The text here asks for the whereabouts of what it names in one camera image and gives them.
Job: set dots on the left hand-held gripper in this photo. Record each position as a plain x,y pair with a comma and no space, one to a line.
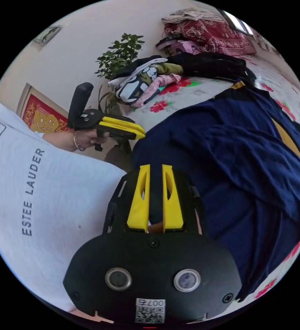
88,119

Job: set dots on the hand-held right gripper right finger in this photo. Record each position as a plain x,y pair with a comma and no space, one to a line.
173,211

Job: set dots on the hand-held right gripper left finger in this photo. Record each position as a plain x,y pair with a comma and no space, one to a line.
138,206

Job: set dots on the navy long sleeve shirt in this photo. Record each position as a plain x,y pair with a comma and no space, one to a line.
229,165

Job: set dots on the person's left forearm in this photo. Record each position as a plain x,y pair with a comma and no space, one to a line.
59,140

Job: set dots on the person's left hand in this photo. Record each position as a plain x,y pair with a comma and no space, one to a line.
86,139

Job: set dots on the green potted plant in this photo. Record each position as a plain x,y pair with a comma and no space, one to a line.
119,55

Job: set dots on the red and gold framed picture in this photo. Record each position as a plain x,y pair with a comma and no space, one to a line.
41,118

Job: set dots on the person's body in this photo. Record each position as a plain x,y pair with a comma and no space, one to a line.
52,206

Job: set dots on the pile of clothes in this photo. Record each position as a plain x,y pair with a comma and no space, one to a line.
204,64

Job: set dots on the red floral blanket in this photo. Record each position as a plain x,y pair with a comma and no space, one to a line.
211,36

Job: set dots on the beige folded cloth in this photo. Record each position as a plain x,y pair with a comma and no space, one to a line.
191,14

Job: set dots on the window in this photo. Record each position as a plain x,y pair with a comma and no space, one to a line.
236,20

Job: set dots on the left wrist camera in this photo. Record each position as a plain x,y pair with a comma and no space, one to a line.
79,103

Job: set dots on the small framed wall picture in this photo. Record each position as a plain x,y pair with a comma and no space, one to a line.
47,34

